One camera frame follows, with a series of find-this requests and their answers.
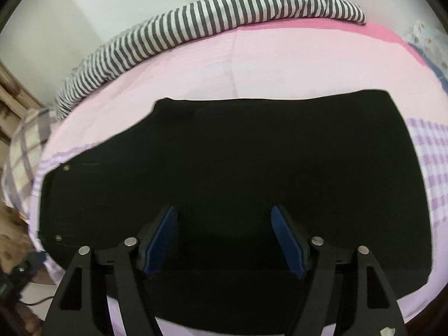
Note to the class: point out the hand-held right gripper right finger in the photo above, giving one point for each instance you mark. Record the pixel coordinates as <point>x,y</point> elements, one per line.
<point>288,241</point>

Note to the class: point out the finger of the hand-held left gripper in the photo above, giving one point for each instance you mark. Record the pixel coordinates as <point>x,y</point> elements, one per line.
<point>26,267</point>

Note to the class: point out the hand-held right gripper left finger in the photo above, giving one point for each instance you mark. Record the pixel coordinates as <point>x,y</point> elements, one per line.
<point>162,238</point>

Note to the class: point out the black pants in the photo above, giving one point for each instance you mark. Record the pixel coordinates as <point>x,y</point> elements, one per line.
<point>245,147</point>

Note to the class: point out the brown patterned cloth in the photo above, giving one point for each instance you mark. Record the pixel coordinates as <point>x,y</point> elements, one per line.
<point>15,234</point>

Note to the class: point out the plaid pillow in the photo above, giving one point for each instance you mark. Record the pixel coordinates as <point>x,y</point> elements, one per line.
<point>28,154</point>

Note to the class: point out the wooden headboard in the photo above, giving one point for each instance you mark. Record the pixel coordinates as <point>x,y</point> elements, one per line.
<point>15,105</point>

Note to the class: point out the pink purple bed sheet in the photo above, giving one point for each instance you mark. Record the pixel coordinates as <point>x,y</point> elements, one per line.
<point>280,63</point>

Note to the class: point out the grey white striped blanket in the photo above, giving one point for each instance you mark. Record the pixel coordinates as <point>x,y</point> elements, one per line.
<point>196,21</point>

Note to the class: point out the blue checked cloth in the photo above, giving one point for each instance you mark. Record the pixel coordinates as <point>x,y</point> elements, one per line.
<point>441,77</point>

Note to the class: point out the white quilt with coloured shapes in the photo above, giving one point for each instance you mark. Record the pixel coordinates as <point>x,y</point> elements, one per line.
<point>428,40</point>

